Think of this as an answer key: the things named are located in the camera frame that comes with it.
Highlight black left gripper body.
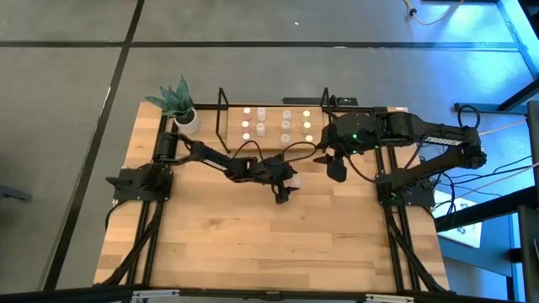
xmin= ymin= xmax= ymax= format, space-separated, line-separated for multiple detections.
xmin=251 ymin=154 xmax=295 ymax=206

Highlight black camera mount beam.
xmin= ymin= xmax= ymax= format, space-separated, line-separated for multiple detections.
xmin=0 ymin=284 xmax=539 ymax=303

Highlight beige cord with black plug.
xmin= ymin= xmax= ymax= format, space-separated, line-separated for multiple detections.
xmin=403 ymin=0 xmax=465 ymax=26

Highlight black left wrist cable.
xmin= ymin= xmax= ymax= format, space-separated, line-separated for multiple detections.
xmin=230 ymin=140 xmax=319 ymax=166

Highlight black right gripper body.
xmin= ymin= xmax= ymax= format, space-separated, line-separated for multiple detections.
xmin=318 ymin=124 xmax=353 ymax=161

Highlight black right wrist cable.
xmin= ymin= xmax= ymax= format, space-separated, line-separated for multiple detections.
xmin=343 ymin=145 xmax=380 ymax=184

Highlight black desk frame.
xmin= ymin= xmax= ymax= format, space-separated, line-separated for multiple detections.
xmin=452 ymin=0 xmax=539 ymax=114

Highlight black desk bar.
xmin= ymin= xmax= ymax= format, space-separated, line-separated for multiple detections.
xmin=435 ymin=184 xmax=539 ymax=233

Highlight green plant in white pot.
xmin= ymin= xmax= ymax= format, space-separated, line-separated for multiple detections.
xmin=143 ymin=74 xmax=201 ymax=135

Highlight silver metal bracket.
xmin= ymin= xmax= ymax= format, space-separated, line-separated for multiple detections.
xmin=364 ymin=293 xmax=416 ymax=303
xmin=131 ymin=289 xmax=181 ymax=301

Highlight black floor cable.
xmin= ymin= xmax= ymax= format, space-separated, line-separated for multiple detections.
xmin=437 ymin=155 xmax=535 ymax=178

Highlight wooden shelf black metal ends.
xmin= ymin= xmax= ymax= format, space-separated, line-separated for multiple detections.
xmin=215 ymin=87 xmax=336 ymax=155

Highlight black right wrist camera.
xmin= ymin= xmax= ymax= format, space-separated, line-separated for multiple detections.
xmin=327 ymin=157 xmax=349 ymax=183

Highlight grey metal foot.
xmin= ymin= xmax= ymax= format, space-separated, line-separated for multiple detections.
xmin=0 ymin=183 xmax=34 ymax=204

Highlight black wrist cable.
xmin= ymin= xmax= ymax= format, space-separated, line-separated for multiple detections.
xmin=230 ymin=140 xmax=319 ymax=166
xmin=343 ymin=145 xmax=380 ymax=184

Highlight black cable bundle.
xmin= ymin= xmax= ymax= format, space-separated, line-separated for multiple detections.
xmin=99 ymin=200 xmax=166 ymax=288
xmin=385 ymin=210 xmax=450 ymax=295

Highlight white paper sheet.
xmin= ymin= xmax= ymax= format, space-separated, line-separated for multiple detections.
xmin=433 ymin=189 xmax=483 ymax=249

